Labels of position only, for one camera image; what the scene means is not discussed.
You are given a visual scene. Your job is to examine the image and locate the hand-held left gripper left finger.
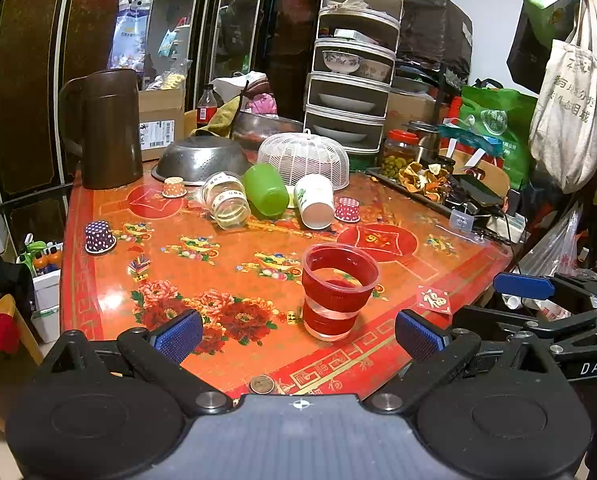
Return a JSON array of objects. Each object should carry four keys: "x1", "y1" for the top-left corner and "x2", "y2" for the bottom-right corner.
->
[{"x1": 38, "y1": 309, "x2": 234, "y2": 413}]

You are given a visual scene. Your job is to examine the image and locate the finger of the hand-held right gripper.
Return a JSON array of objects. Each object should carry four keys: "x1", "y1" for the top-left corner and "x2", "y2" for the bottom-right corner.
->
[
  {"x1": 451, "y1": 304, "x2": 597, "y2": 357},
  {"x1": 493, "y1": 271, "x2": 597, "y2": 312}
]

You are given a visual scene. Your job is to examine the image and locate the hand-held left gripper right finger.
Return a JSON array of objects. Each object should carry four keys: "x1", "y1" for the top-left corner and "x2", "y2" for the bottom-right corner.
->
[{"x1": 364, "y1": 309, "x2": 561, "y2": 413}]

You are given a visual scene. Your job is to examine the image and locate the red translucent plastic cup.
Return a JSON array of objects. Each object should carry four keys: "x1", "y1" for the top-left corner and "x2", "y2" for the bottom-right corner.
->
[{"x1": 301, "y1": 242, "x2": 381, "y2": 343}]

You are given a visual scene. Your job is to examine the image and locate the purple polka dot cup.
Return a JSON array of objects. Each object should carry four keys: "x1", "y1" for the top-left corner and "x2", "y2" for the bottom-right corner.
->
[{"x1": 83, "y1": 220, "x2": 118, "y2": 256}]

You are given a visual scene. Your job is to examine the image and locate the red polka dot cup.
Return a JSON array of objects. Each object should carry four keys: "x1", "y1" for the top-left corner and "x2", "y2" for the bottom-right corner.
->
[{"x1": 333, "y1": 196, "x2": 361, "y2": 223}]

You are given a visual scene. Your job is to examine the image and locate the green plastic cup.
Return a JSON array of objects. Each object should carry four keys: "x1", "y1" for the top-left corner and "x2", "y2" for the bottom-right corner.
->
[{"x1": 242, "y1": 162, "x2": 290, "y2": 220}]

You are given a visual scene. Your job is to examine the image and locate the white paper cup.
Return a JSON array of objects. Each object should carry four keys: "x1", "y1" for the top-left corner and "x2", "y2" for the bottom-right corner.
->
[{"x1": 293, "y1": 174, "x2": 335, "y2": 230}]

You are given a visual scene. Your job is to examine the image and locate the red paper sticker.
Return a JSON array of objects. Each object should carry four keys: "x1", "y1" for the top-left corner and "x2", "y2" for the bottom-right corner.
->
[{"x1": 417, "y1": 285, "x2": 451, "y2": 316}]

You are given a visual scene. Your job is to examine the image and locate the white plastic bag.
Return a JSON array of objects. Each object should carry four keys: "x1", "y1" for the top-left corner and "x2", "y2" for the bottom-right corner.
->
[{"x1": 515, "y1": 205, "x2": 585, "y2": 281}]

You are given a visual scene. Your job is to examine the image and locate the red floral tablecloth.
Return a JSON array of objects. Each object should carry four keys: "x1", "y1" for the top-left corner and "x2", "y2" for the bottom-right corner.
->
[{"x1": 60, "y1": 160, "x2": 514, "y2": 402}]

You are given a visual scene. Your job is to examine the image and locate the white box of bottles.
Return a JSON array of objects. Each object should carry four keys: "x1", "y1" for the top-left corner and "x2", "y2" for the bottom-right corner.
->
[{"x1": 17, "y1": 240, "x2": 64, "y2": 343}]

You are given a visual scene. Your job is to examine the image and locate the clear glass jar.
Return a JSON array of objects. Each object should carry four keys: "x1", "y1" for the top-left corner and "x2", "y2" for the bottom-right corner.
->
[{"x1": 201, "y1": 171, "x2": 252, "y2": 231}]

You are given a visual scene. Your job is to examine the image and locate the dried orange peels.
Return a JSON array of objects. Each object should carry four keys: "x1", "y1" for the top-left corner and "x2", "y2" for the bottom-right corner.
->
[{"x1": 398, "y1": 161, "x2": 451, "y2": 202}]

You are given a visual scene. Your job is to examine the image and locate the green shopping bag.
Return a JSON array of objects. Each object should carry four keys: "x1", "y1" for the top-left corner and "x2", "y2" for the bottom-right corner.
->
[{"x1": 459, "y1": 85, "x2": 539, "y2": 191}]

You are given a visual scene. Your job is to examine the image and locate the black tray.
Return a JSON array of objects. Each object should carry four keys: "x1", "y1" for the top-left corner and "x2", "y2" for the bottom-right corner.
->
[{"x1": 365, "y1": 166, "x2": 504, "y2": 217}]

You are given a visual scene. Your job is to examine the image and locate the beige canvas tote bag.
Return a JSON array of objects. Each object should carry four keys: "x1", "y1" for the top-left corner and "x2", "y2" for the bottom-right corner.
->
[{"x1": 528, "y1": 0, "x2": 597, "y2": 195}]

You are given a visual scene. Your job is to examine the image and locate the glass jar with red lid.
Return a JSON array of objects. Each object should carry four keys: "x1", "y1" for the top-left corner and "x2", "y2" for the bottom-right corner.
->
[{"x1": 382, "y1": 130, "x2": 420, "y2": 179}]

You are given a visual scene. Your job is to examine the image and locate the metal colander bowl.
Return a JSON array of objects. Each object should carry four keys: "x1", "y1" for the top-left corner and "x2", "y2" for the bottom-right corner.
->
[{"x1": 151, "y1": 135, "x2": 253, "y2": 187}]

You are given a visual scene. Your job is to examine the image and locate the plain cardboard box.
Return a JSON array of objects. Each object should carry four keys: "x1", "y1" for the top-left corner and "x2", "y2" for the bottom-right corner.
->
[{"x1": 385, "y1": 91, "x2": 451, "y2": 133}]

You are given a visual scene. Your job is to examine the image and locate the cardboard box with label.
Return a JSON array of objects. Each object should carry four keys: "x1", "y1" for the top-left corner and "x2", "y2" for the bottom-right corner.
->
[{"x1": 138, "y1": 87, "x2": 186, "y2": 162}]

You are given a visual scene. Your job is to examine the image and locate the brown plastic pitcher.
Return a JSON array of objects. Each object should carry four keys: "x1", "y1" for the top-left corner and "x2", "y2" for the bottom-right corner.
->
[{"x1": 58, "y1": 69, "x2": 144, "y2": 191}]

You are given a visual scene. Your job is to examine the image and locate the white plastic food cover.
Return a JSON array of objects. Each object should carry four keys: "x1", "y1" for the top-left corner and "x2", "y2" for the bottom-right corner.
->
[{"x1": 257, "y1": 130, "x2": 351, "y2": 188}]

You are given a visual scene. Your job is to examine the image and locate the yellow green cloth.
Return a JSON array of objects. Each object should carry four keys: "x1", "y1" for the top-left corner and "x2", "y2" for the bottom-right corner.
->
[{"x1": 191, "y1": 95, "x2": 242, "y2": 138}]

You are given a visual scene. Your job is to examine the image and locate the metal basin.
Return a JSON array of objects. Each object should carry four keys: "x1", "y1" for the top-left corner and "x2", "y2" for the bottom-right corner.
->
[{"x1": 231, "y1": 112, "x2": 305, "y2": 150}]

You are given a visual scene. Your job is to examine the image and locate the cola bottle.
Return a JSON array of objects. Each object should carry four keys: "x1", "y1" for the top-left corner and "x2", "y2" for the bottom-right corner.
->
[{"x1": 197, "y1": 85, "x2": 219, "y2": 131}]

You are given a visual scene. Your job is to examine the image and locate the black hanging bag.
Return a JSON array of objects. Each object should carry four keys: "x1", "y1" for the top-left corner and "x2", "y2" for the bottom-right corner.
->
[{"x1": 505, "y1": 10, "x2": 554, "y2": 96}]

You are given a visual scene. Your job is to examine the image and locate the pink cloth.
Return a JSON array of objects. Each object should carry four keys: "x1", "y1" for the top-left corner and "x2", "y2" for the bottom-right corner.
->
[{"x1": 248, "y1": 92, "x2": 278, "y2": 116}]

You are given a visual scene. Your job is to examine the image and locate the stacked mesh food rack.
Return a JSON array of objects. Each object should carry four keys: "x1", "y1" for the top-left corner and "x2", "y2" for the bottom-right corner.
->
[{"x1": 303, "y1": 0, "x2": 405, "y2": 157}]

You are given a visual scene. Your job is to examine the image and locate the black plastic bundle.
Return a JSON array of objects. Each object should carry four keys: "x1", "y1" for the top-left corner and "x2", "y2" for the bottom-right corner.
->
[{"x1": 395, "y1": 0, "x2": 474, "y2": 81}]

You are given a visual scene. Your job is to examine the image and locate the green paper bag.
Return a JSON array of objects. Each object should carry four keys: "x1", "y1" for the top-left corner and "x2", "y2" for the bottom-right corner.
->
[{"x1": 519, "y1": 0, "x2": 594, "y2": 41}]

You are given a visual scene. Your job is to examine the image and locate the floral ceramic bowl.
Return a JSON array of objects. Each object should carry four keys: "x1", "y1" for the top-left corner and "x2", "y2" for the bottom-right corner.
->
[{"x1": 322, "y1": 51, "x2": 364, "y2": 74}]

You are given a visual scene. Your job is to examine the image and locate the dark wooden cabinet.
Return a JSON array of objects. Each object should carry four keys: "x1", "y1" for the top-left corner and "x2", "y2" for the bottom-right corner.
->
[{"x1": 0, "y1": 0, "x2": 364, "y2": 198}]

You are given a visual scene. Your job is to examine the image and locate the blue snack package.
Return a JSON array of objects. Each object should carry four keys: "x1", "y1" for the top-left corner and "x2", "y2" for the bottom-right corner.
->
[{"x1": 107, "y1": 0, "x2": 154, "y2": 72}]

